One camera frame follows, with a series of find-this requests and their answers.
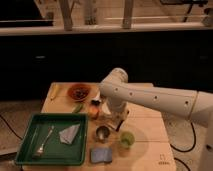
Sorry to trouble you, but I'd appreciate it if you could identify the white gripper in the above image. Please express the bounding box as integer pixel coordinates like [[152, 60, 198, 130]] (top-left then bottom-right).
[[101, 100, 129, 131]]

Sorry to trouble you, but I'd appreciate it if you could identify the white eraser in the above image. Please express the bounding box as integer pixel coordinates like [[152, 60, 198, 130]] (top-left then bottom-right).
[[91, 95, 101, 106]]

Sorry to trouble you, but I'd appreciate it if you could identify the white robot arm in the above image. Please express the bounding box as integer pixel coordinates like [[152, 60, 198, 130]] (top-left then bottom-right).
[[99, 68, 213, 171]]

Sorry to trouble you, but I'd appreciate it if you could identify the green plastic cup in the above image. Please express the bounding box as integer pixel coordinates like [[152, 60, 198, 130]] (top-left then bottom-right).
[[120, 131, 135, 149]]

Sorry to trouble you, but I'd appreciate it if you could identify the small metal cup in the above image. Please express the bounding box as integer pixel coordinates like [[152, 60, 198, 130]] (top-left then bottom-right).
[[96, 126, 110, 142]]

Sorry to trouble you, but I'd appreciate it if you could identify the blue sponge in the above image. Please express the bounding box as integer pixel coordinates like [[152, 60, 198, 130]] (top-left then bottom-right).
[[90, 147, 112, 163]]

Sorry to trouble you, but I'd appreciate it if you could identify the green pepper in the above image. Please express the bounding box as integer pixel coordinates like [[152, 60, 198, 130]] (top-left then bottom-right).
[[72, 103, 84, 113]]

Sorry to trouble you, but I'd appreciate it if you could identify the red bowl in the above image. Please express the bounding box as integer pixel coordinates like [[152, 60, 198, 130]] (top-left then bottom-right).
[[67, 84, 91, 101]]

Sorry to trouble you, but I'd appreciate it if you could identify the grey folded cloth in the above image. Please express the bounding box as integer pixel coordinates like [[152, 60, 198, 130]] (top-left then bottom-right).
[[59, 124, 80, 144]]

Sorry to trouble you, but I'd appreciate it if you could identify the yellow banana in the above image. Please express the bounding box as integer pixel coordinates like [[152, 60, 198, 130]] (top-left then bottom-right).
[[50, 84, 60, 101]]

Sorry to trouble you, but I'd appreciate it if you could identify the green plastic tray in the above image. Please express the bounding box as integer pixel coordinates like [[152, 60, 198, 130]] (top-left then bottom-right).
[[15, 113, 88, 166]]

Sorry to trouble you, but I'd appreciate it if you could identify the silver fork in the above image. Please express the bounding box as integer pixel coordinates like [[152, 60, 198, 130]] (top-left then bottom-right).
[[33, 125, 54, 157]]

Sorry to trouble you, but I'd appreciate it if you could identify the black floor cable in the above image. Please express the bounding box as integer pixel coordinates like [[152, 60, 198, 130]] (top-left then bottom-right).
[[169, 121, 198, 171]]

